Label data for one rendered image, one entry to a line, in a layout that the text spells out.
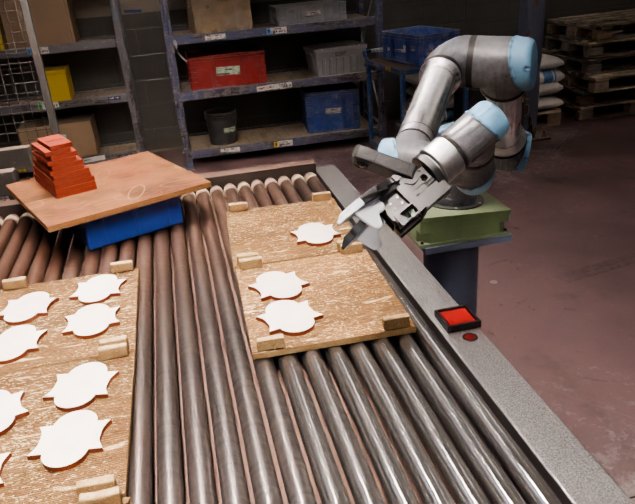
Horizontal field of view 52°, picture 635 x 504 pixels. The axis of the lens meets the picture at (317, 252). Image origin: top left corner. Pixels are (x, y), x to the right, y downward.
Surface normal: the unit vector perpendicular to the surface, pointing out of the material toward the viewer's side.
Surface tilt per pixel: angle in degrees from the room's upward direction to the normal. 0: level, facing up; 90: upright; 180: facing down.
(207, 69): 90
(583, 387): 0
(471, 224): 90
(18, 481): 0
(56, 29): 90
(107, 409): 0
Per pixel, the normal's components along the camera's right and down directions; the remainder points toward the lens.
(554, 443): -0.07, -0.90
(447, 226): 0.22, 0.40
